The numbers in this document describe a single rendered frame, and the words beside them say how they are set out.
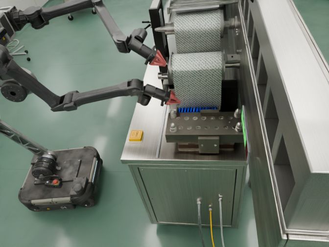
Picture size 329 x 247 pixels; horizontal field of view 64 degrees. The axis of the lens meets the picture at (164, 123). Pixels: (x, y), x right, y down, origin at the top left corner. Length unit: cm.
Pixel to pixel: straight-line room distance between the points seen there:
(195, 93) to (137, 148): 44
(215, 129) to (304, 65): 76
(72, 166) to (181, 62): 148
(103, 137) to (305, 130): 254
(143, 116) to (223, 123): 52
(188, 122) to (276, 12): 72
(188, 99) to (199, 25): 38
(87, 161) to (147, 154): 107
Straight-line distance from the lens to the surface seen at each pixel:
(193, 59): 129
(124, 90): 135
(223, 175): 146
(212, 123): 134
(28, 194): 247
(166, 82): 145
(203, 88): 134
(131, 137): 148
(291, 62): 62
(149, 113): 163
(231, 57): 131
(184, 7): 146
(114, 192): 243
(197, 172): 145
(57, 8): 176
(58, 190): 235
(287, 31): 74
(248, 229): 217
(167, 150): 141
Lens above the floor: 199
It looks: 45 degrees down
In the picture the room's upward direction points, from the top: 11 degrees counter-clockwise
